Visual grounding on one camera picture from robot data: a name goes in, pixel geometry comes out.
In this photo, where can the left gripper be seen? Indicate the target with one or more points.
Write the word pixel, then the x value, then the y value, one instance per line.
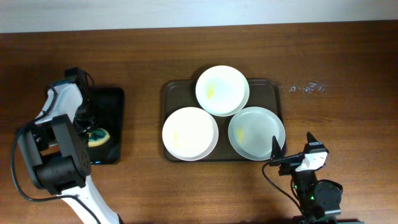
pixel 83 125

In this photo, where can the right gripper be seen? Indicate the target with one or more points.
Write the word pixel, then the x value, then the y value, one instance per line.
pixel 290 164

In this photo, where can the green and yellow sponge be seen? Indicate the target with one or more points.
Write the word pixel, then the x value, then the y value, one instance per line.
pixel 98 137

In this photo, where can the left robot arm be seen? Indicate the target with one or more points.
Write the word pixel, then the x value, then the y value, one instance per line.
pixel 56 157

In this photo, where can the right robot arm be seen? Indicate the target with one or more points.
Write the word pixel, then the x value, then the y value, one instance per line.
pixel 317 199

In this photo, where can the black plastic tray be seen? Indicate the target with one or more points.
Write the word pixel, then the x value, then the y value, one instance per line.
pixel 108 102

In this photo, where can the brown serving tray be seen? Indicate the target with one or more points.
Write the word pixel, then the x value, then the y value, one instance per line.
pixel 181 93

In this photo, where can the pale blue plate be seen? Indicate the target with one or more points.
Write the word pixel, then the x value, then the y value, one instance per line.
pixel 251 130

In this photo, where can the white plate at back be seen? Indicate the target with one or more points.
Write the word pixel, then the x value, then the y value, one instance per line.
pixel 222 90

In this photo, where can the white plate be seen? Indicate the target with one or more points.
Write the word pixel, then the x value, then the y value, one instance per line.
pixel 190 134
pixel 222 90

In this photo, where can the white plate front left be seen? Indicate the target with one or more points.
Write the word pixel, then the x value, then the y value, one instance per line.
pixel 190 134

